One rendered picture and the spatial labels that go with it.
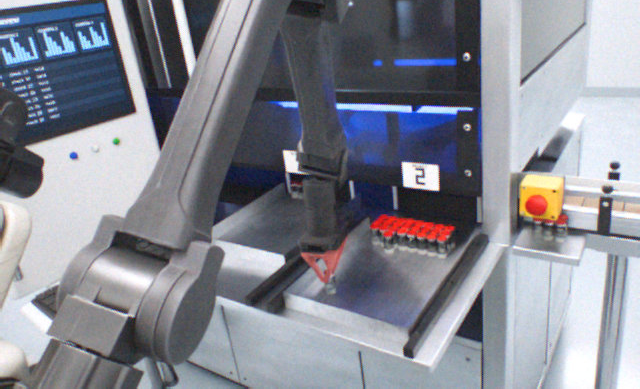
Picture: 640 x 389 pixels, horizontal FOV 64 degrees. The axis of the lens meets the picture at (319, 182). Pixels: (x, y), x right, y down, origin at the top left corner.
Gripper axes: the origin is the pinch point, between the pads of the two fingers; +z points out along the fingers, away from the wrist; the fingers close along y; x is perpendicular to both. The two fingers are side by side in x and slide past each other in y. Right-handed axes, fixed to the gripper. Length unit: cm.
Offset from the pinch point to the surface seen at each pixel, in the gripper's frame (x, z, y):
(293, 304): 5.3, 3.9, -6.2
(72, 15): 70, -52, 24
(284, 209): 25.2, 3.7, 35.3
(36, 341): 180, 93, 61
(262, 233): 25.4, 4.2, 21.6
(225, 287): 23.1, 5.2, -1.4
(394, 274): -11.1, 4.2, 8.3
